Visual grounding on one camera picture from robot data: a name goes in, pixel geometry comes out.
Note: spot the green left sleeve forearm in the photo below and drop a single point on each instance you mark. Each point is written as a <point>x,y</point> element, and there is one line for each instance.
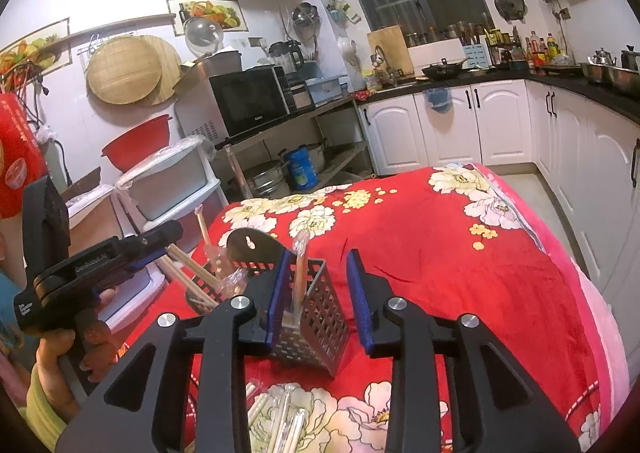
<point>45,405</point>

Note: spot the brown perforated utensil holder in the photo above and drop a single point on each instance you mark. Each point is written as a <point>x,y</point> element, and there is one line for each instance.
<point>320,337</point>

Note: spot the wooden cutting board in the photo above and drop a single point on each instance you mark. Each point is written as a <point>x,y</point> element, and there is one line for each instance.
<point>392,42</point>

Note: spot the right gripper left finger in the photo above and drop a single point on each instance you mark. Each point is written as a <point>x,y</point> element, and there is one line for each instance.
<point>141,403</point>

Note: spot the red shopping bag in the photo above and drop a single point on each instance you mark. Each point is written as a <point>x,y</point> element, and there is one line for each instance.
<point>21,160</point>

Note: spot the left hand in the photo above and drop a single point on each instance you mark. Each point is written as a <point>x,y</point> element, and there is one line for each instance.
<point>97,362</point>

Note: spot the red floral tablecloth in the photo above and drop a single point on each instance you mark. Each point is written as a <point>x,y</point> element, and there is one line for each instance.
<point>453,240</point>

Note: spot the white lower cabinets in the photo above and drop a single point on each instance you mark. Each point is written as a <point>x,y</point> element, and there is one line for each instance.
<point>588,154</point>

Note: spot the metal shelf rack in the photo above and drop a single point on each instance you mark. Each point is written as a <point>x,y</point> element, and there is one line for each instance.
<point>322,147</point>

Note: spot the glass pot lid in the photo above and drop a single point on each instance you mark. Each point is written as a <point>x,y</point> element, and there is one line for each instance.
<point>203,36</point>

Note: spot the black wok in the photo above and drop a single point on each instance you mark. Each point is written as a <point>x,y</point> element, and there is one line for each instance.
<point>444,70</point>

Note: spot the red plastic basin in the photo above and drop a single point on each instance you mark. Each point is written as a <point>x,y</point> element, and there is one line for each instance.
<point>138,143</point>

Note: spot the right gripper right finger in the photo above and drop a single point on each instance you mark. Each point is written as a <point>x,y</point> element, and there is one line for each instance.
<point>495,405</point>

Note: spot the blue canister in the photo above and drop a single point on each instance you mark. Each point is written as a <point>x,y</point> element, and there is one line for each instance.
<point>301,169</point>

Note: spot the chopstick pair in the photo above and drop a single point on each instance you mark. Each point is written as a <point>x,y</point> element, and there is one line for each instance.
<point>276,418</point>
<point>200,285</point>
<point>209,249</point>
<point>299,288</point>

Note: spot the hanging metal pot lid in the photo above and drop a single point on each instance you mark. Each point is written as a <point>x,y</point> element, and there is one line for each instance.
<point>511,10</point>

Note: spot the round bamboo steamer lid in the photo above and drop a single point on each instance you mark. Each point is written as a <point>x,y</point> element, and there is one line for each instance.
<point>130,69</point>

